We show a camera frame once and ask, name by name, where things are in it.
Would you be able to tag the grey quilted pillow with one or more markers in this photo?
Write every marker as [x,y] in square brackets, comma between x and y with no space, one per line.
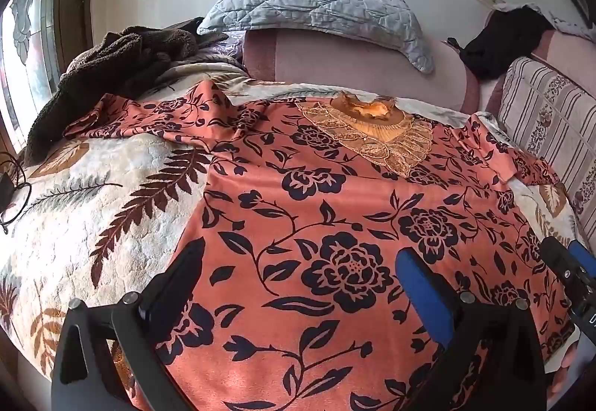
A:
[316,6]

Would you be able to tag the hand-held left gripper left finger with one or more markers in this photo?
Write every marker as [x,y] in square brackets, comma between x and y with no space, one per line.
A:
[186,262]

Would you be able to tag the striped floral cushion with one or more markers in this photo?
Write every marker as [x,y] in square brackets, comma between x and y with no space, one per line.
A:
[545,108]

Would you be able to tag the cream leaf print blanket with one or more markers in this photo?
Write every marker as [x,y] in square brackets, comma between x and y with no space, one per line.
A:
[116,187]

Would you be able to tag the pink padded backrest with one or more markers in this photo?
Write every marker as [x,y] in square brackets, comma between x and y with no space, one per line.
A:
[349,62]

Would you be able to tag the patterned glass window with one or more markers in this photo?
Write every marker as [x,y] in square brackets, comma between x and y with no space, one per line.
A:
[28,48]

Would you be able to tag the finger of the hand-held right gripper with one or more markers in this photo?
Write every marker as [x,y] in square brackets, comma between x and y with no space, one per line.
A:
[579,253]
[558,262]

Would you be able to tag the person's right hand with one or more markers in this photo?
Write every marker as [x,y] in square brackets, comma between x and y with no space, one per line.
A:
[565,369]

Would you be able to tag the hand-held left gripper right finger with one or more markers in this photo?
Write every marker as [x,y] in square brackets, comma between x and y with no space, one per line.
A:
[421,280]

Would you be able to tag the grey purple cloth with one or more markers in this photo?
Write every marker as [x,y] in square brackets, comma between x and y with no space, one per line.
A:
[221,48]

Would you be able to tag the black charger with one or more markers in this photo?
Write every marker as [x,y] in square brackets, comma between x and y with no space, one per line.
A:
[7,190]

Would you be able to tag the orange floral shirt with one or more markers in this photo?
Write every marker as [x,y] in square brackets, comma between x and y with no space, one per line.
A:
[302,206]

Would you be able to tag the brown fuzzy garment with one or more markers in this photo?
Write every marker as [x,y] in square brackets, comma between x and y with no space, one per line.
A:
[116,62]

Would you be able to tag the black garment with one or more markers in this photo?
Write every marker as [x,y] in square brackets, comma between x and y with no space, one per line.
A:
[503,43]

